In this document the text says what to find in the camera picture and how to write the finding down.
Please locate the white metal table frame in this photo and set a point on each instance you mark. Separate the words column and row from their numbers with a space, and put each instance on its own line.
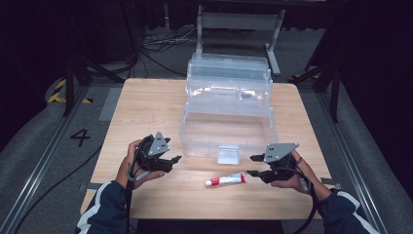
column 240, row 22

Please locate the aluminium floor rail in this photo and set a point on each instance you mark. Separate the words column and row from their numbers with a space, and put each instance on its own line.
column 354, row 162
column 39, row 165

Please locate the clear plastic storage box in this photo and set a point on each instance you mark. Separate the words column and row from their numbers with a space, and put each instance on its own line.
column 227, row 130

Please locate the black metal stand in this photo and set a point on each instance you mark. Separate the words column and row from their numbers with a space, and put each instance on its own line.
column 69, row 84
column 334, row 84

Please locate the yellow and black floor tape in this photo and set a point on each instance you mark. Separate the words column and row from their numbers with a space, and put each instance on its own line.
column 56, row 94

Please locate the person's right hand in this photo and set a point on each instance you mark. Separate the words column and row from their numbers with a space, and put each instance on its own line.
column 300, row 172

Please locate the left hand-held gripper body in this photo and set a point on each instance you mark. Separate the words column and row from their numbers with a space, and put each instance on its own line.
column 157, row 146

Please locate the white and red ointment tube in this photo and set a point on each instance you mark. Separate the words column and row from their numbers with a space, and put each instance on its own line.
column 227, row 179

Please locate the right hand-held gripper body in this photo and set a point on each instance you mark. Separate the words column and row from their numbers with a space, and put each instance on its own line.
column 279, row 152

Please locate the person's left hand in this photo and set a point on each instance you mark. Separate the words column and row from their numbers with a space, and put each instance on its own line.
column 125, row 169

